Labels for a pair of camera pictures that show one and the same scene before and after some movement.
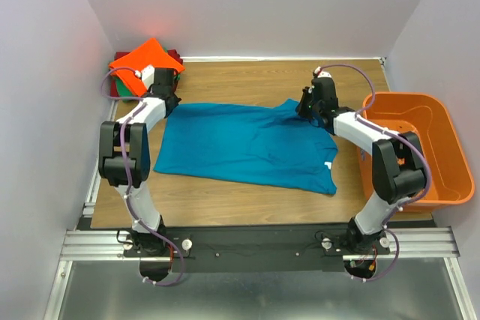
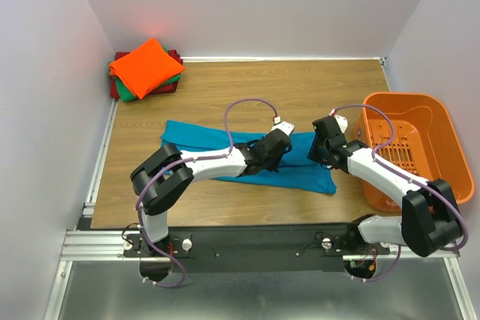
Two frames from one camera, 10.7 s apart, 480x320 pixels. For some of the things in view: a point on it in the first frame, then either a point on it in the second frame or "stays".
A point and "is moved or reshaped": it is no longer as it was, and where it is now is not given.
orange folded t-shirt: (149, 53) stays
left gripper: (165, 82) -> (280, 150)
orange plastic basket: (433, 118) stays
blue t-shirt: (269, 145) is moved or reshaped
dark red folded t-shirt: (114, 91) stays
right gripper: (310, 99) -> (315, 151)
